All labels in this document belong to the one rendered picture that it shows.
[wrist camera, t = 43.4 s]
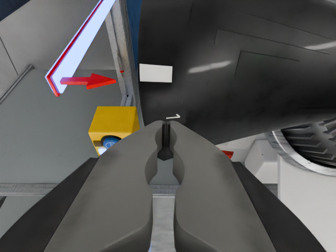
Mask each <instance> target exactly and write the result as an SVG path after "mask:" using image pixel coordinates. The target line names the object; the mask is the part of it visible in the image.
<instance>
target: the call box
mask: <svg viewBox="0 0 336 252"><path fill-rule="evenodd" d="M138 130H140V125H139V118H138V112H137V108H136V107H135V106H98V107H97V109H96V112H95V114H94V117H93V120H92V123H91V126H90V128H89V131H88V134H89V136H90V138H91V141H92V143H93V141H101V143H102V146H95V145H94V143H93V145H94V147H95V149H96V152H97V154H98V156H100V153H99V149H106V148H105V147H104V140H105V139H106V138H115V139H118V140H121V139H123V138H125V137H126V136H128V135H130V134H132V133H134V132H136V131H138Z"/></svg>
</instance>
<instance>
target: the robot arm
mask: <svg viewBox="0 0 336 252"><path fill-rule="evenodd" d="M165 139H166V140H167V148H170V150H171V151H172V152H173V168H172V173H173V175H174V176H175V177H176V179H177V180H178V182H179V184H180V186H179V188H178V189H177V191H176V193H175V202H174V217H173V230H174V247H175V250H176V252H327V251H326V250H325V249H324V247H323V246H322V245H321V244H320V242H319V241H318V240H317V239H316V237H315V236H314V235H313V234H312V233H311V231H310V230H309V229H308V228H307V227H306V226H305V225H304V224H303V222H302V221H301V220H300V219H299V218H298V217H297V216H296V215H295V214H294V213H293V212H292V211H291V210H290V209H289V208H288V207H287V206H286V205H285V204H283V203H282V202H281V201H280V200H279V199H278V198H277V197H276V196H275V195H274V194H273V193H272V192H271V191H270V190H269V189H268V188H267V187H266V186H265V185H264V184H263V183H262V182H260V181H259V180H258V179H257V178H256V177H255V176H254V175H253V174H252V173H251V172H250V171H249V170H248V169H247V168H246V167H245V166H244V165H243V164H242V163H241V162H240V161H234V162H233V161H232V160H231V159H230V158H229V157H228V156H227V155H226V154H225V153H224V152H222V151H221V150H220V149H219V148H218V147H216V146H215V145H214V144H212V143H211V142H210V141H208V140H207V139H205V138H204V137H202V136H200V135H199V134H197V133H195V132H194V131H192V130H190V129H189V128H187V127H186V126H184V125H182V124H181V123H179V122H177V121H173V120H171V121H162V120H157V121H154V122H152V123H151V124H149V125H147V126H145V127H143V128H141V129H139V130H137V131H135V132H134V133H132V134H130V135H128V136H126V137H124V138H123V139H121V140H119V141H118V142H116V143H115V144H113V145H112V146H111V147H109V148H108V149H107V150H106V151H104V152H103V153H102V154H101V155H100V156H99V157H98V158H94V157H90V158H89V159H88V160H87V161H85V162H84V163H83V164H82V165H81V166H80V167H78V168H77V169H76V170H75V171H74V172H72V173H71V174H70V175H69V176H68V177H66V178H65V179H64V180H63V181H62V182H61V183H59V184H58V185H57V186H56V187H55V188H53V189H52V190H51V191H50V192H49V193H47V194H46V195H45V196H44V197H43V198H42V199H40V200H39V201H38V202H37V203H36V204H34V205H33V206H32V207H31V208H30V209H29V210H28V211H27V212H25V213H24V214H23V215H22V216H21V217H20V218H19V219H18V220H17V221H16V222H15V223H14V224H13V225H12V226H11V227H10V228H9V229H8V230H7V232H6V233H5V234H4V235H3V236H2V237H1V238H0V252H148V250H149V248H150V245H151V237H152V229H153V192H152V190H151V188H150V187H149V183H150V181H151V180H152V179H153V177H154V176H155V175H156V174H157V171H158V152H159V151H160V150H161V149H162V148H164V147H165Z"/></svg>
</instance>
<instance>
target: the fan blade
mask: <svg viewBox="0 0 336 252"><path fill-rule="evenodd" d="M140 64H145V65H158V66H170V67H172V82H152V81H140ZM137 69H138V88H139V98H140V106H141V112H142V118H143V123H144V126H147V125H149V124H151V123H153V122H155V121H162V114H161V110H164V109H181V108H185V119H186V122H185V123H181V124H182V125H184V126H185V127H187V128H188V129H190V130H192V131H193V132H195V133H197V134H198V135H200V136H202V137H203V138H205V139H207V140H208V141H210V142H211V143H212V144H214V145H219V144H223V143H226V142H230V141H234V140H238V139H242V138H246V137H250V136H254V135H258V134H262V133H267V132H271V131H276V130H280V129H285V128H290V127H294V126H299V125H304V124H309V123H315V122H320V121H326V120H331V119H333V118H334V117H335V116H336V0H142V3H141V11H140V20H139V32H138V53H137Z"/></svg>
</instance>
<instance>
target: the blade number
mask: <svg viewBox="0 0 336 252"><path fill-rule="evenodd" d="M161 118H162V121H164V122H169V121H176V122H179V123H180V124H181V123H186V108H173V109H161Z"/></svg>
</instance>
